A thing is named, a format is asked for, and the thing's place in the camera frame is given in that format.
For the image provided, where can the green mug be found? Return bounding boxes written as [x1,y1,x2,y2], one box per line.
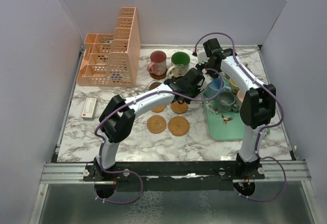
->
[167,52,190,78]

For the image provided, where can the light wooden front coaster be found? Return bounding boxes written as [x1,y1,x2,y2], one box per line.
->
[171,101,188,114]

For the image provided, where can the light wooden coaster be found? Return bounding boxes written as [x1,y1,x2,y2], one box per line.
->
[151,105,166,113]
[171,101,188,114]

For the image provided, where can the dark brown wooden coaster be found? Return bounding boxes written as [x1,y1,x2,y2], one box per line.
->
[149,82,162,91]

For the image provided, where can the red pink mug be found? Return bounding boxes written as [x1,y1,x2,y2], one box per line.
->
[147,51,167,76]

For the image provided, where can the woven rattan coaster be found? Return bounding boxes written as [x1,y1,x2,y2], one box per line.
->
[147,115,167,134]
[168,116,190,136]

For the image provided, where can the peach mesh file organizer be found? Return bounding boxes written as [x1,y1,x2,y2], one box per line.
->
[77,7,141,87]

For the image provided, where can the brown ringed wooden coaster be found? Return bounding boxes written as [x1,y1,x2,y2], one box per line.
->
[149,68,168,80]

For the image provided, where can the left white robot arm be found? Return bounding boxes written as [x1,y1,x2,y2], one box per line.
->
[95,68,213,181]

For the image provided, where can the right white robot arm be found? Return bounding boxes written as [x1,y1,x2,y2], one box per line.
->
[193,38,276,179]

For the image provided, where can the light blue mug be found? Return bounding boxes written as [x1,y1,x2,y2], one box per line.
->
[204,78,232,98]

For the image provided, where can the yellow mug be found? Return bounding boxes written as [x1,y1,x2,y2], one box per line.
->
[229,79,240,92]

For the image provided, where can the grey mug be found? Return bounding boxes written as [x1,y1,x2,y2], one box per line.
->
[215,91,236,113]

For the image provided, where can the small silver card box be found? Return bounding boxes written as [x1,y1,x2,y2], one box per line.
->
[81,98,98,120]

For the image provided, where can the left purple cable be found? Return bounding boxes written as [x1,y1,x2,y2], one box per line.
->
[94,68,225,205]

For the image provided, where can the purple cable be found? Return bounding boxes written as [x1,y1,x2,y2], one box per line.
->
[94,68,225,205]
[193,32,287,203]

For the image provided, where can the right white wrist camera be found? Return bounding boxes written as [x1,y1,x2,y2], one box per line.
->
[197,51,208,65]

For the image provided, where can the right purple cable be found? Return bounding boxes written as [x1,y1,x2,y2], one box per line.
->
[193,32,287,203]

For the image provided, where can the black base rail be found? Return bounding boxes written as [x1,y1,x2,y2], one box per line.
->
[83,161,265,192]

